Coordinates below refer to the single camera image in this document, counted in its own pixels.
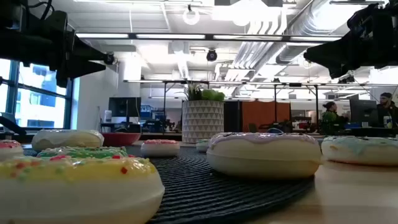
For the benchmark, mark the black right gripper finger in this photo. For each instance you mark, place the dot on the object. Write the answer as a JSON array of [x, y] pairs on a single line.
[[340, 71], [332, 53]]

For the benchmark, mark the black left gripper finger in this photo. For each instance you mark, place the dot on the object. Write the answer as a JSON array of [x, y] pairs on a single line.
[[84, 69], [85, 53]]

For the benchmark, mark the pale yellow glazed donut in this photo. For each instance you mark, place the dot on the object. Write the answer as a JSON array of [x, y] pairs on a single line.
[[66, 140]]

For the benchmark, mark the green frosted sprinkled donut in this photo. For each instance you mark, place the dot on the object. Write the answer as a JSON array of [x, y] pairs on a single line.
[[81, 152]]

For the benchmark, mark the light blue frosted donut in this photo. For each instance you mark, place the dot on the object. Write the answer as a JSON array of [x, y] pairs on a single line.
[[360, 152]]

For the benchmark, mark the pink frosted sprinkled donut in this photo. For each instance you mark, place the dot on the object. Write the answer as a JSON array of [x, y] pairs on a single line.
[[160, 149], [9, 149]]

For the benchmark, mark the lilac frosted donut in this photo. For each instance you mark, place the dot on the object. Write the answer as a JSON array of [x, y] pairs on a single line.
[[264, 158]]

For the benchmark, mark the yellow frosted sprinkled donut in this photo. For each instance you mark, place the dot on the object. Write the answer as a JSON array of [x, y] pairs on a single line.
[[77, 193]]

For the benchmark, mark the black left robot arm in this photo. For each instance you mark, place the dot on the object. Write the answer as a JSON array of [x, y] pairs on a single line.
[[21, 40]]

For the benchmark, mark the black ceiling spotlight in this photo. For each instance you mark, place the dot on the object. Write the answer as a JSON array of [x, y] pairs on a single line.
[[109, 58], [211, 56]]

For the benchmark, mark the person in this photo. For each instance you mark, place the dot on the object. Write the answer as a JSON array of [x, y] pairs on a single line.
[[330, 106], [387, 107]]

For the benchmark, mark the dark desk monitor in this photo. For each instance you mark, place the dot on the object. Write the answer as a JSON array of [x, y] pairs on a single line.
[[362, 110]]

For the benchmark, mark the white jar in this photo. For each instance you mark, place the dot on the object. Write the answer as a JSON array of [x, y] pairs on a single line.
[[108, 116]]

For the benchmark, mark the black computer monitor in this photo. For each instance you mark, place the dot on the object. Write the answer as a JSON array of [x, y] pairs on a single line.
[[124, 106]]

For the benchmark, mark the red plate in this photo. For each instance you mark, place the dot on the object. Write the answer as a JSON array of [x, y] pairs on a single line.
[[121, 139]]

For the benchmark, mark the blue chair back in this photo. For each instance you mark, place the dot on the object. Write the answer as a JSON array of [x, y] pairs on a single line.
[[275, 130]]

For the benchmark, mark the black slanted stand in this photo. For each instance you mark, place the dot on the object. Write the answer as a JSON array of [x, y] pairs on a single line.
[[11, 124]]

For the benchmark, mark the orange partition panel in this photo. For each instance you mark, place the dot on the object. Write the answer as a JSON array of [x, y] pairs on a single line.
[[261, 113]]

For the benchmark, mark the black cabinet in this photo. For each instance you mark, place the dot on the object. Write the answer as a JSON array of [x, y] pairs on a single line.
[[232, 118]]

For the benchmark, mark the black beam with light strips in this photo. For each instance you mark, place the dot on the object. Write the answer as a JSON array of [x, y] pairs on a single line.
[[210, 37]]

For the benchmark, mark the green plant in planter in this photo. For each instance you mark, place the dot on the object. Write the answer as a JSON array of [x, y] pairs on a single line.
[[211, 95]]

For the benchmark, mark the white triangle patterned planter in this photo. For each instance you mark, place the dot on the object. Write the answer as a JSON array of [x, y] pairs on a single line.
[[202, 123]]

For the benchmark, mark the dark round woven placemat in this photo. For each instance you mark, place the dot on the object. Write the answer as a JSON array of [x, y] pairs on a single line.
[[192, 186]]

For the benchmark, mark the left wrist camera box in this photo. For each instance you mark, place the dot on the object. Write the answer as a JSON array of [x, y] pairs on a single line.
[[57, 20]]

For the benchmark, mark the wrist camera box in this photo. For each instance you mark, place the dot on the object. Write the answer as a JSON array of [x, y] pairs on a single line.
[[57, 20], [362, 17]]

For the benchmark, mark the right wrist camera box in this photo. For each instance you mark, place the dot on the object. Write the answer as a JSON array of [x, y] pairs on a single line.
[[362, 17]]

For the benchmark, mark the blue window frame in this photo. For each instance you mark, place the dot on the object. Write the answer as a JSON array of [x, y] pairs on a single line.
[[14, 93]]

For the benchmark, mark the black metal shelf frame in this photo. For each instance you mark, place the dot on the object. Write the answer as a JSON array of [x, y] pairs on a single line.
[[164, 99]]

